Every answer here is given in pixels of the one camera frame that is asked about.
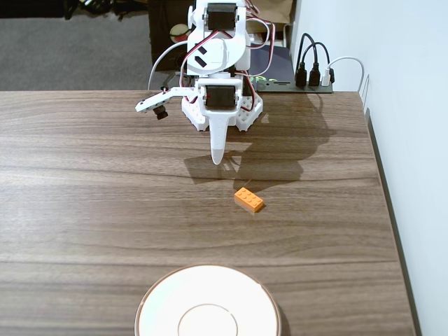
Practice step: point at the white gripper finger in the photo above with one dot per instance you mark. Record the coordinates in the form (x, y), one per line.
(218, 140)

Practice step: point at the round red white object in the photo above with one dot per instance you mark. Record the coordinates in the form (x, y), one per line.
(178, 31)

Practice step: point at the white camera bracket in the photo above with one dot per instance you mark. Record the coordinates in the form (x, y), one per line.
(154, 99)

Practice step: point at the black cabinet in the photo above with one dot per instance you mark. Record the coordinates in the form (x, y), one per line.
(161, 21)

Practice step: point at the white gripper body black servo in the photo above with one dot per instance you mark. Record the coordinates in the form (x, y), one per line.
(219, 96)

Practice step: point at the orange lego block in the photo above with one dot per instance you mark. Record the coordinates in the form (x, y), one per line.
(249, 200)

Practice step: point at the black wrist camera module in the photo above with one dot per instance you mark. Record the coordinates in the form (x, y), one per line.
(161, 112)

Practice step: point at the dark blue box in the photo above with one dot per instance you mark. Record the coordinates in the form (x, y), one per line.
(276, 63)

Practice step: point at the white plate brown rim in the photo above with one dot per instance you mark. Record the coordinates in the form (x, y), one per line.
(210, 301)

